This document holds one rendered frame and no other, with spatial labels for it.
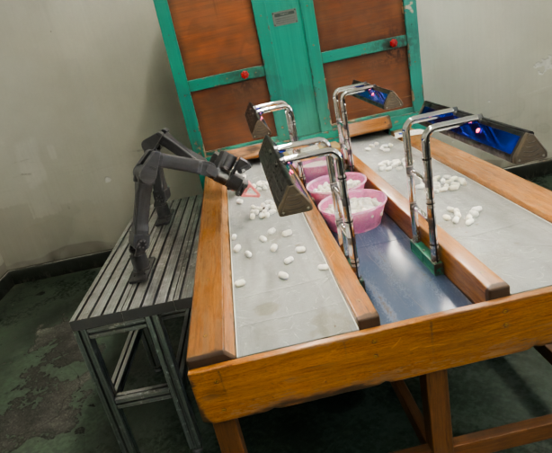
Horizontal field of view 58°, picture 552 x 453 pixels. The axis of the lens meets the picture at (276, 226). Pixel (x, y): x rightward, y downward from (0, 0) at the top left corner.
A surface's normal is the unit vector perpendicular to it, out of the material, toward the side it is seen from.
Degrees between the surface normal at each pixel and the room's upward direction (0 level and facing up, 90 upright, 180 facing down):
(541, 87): 90
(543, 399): 0
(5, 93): 90
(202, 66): 90
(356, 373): 90
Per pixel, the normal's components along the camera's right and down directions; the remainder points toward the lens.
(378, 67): 0.11, 0.36
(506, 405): -0.19, -0.91
